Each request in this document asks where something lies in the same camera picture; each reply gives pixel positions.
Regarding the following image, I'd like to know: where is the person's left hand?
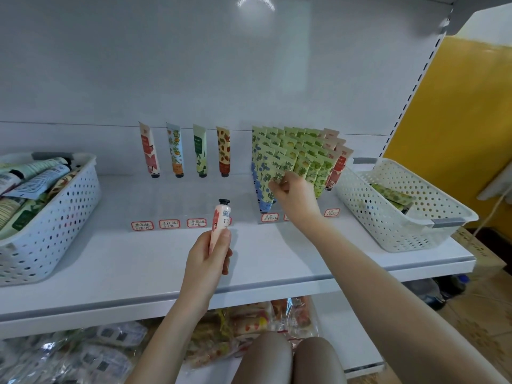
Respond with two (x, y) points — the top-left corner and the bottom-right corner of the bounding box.
(180, 228), (235, 318)

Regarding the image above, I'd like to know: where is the person's right hand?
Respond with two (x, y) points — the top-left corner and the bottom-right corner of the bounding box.
(268, 170), (326, 237)

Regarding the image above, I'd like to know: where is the red white hand cream tube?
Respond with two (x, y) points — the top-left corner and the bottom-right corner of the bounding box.
(210, 198), (233, 275)

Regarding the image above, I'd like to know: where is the white perforated plastic basket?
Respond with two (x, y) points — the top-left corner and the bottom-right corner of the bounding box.
(334, 157), (479, 253)
(0, 151), (101, 286)

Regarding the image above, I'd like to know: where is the pile of green hand cream tubes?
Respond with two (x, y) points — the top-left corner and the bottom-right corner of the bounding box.
(370, 182), (415, 213)

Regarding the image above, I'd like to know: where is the white metal shelf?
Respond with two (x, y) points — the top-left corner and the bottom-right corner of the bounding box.
(0, 0), (512, 384)

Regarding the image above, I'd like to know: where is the row of hand cream tubes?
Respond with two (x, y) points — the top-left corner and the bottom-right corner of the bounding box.
(138, 122), (355, 214)

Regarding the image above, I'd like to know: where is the pile of pale hand cream tubes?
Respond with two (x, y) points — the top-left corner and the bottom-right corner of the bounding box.
(0, 156), (77, 238)

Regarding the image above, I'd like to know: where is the person's left forearm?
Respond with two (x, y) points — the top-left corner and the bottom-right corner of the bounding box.
(126, 298), (217, 384)

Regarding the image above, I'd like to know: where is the person's right forearm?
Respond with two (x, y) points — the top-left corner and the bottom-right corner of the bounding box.
(302, 221), (505, 384)

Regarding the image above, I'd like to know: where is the person's left leg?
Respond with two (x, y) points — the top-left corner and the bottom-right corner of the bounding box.
(232, 332), (293, 384)

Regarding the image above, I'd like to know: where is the person's leg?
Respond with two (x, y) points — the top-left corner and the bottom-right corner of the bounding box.
(232, 332), (293, 384)
(292, 337), (349, 384)

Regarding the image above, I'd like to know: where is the person's right leg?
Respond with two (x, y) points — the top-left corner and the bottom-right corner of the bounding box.
(292, 337), (349, 384)

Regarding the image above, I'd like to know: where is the pile of snack packets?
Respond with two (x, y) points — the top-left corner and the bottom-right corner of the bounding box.
(0, 295), (321, 384)

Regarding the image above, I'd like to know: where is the clear divider tray with labels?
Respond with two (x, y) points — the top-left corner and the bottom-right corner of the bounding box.
(131, 207), (341, 232)

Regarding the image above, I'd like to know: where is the cluster of green bottles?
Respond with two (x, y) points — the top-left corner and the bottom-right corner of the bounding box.
(430, 276), (469, 305)

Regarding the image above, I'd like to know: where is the small brown cardboard box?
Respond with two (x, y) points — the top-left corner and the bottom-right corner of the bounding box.
(452, 228), (507, 277)

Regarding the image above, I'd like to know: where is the white hanging cable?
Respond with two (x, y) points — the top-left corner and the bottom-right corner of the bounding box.
(478, 183), (512, 237)

